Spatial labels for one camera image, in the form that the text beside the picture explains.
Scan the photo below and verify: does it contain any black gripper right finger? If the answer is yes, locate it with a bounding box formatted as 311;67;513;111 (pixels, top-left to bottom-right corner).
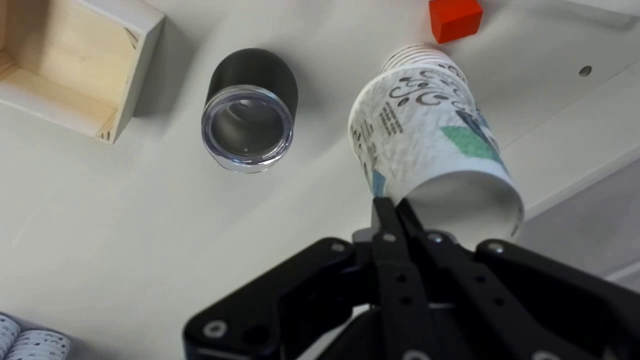
398;202;640;360

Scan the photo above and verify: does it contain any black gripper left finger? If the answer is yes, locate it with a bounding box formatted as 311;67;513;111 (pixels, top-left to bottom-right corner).
181;198;427;360

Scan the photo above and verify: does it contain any printed paper cup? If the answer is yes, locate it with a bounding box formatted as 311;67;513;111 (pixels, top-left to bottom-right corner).
347;57;523;247

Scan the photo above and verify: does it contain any remaining paper cup stack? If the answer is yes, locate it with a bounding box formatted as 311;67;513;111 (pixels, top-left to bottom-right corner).
381;44;463;77

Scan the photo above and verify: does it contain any dotted paper cup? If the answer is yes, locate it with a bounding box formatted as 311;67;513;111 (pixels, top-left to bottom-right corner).
0;314;71;360

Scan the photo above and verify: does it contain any black jar with clear lid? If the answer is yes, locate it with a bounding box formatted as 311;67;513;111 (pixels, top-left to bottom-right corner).
199;47;298;174

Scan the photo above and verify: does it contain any red block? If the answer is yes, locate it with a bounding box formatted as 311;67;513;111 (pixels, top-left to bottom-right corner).
427;0;484;44

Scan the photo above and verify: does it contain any light wooden box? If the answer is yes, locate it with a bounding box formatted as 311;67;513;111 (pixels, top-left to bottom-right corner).
0;0;166;143

